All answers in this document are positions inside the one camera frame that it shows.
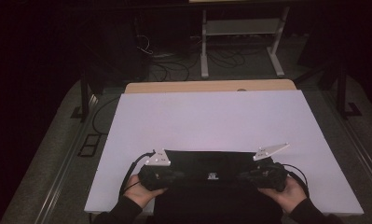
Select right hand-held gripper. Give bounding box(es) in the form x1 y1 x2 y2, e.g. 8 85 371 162
244 142 291 193

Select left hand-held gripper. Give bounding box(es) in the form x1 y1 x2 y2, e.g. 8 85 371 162
138 148 177 191

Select black tank top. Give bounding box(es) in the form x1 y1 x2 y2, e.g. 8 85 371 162
153 149 283 224

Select person's left hand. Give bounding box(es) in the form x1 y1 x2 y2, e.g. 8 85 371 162
123 174 170 209

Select person's right hand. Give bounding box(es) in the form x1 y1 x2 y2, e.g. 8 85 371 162
256 176 308 216

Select white board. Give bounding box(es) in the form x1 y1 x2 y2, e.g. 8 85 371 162
84 90 365 217

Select light wooden table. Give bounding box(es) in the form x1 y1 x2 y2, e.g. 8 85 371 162
124 78 297 94

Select black metal stand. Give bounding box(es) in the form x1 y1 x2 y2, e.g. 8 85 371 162
70 66 106 123
294 60 364 119

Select left hand-held gripper cable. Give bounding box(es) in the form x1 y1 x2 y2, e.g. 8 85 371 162
118 149 157 198

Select hand-held gripper cable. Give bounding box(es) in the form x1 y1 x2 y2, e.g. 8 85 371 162
281 162 310 199
118 149 157 198

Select right hand-held gripper cable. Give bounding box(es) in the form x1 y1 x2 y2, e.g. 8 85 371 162
281 162 310 199

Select thin black floor cable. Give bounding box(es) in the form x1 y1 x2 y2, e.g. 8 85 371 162
91 96 121 137

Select metal floor rail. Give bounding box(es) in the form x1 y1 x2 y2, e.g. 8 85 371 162
34 92 100 224
323 90 372 200

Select black floor cables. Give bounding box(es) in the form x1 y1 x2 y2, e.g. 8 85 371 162
148 46 247 82

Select thin white cable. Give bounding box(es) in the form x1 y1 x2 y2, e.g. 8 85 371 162
136 34 154 56

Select white metal stand frame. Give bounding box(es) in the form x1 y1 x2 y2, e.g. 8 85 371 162
200 6 291 79

